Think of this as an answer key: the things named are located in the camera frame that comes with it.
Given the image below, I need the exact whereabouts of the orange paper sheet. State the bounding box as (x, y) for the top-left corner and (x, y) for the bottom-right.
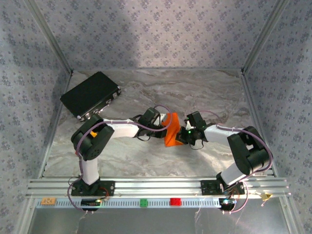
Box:
(162, 111), (185, 148)

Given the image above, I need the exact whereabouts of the black hard case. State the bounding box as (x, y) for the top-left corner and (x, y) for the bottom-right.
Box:
(60, 71), (122, 122)

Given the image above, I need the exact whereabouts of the black right controller board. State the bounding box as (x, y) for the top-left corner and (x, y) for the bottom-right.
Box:
(218, 198), (237, 206)

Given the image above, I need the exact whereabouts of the black controller board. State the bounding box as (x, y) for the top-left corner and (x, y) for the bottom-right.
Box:
(218, 198), (237, 206)
(81, 199), (101, 207)

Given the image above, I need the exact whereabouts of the black left controller board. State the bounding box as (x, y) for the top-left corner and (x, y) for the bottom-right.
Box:
(81, 199), (101, 207)

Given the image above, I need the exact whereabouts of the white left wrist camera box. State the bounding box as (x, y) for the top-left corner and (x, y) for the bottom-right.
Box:
(157, 113), (171, 125)

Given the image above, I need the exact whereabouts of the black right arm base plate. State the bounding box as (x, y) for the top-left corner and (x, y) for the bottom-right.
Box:
(200, 180), (245, 196)

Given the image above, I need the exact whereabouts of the aluminium front frame rail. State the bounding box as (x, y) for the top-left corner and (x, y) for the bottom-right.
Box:
(25, 177), (293, 199)

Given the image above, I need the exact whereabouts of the aluminium side rail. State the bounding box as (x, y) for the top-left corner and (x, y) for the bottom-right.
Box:
(240, 69), (278, 177)
(38, 70), (75, 178)

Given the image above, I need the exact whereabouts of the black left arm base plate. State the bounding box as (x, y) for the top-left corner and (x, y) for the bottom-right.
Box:
(71, 180), (116, 196)

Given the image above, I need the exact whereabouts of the white slotted cable duct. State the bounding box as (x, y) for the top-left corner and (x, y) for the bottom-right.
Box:
(35, 197), (222, 209)

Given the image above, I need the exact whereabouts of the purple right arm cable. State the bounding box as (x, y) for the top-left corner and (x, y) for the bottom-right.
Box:
(201, 110), (273, 215)

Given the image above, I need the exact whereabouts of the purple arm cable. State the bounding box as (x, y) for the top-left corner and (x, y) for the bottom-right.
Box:
(67, 104), (173, 215)
(201, 110), (273, 215)

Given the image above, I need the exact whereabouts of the aluminium frame post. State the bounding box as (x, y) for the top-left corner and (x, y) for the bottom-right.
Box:
(277, 197), (303, 234)
(240, 0), (291, 74)
(17, 198), (37, 234)
(24, 0), (75, 74)

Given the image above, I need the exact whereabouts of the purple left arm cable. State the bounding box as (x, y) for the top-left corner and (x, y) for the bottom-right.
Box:
(67, 104), (173, 215)

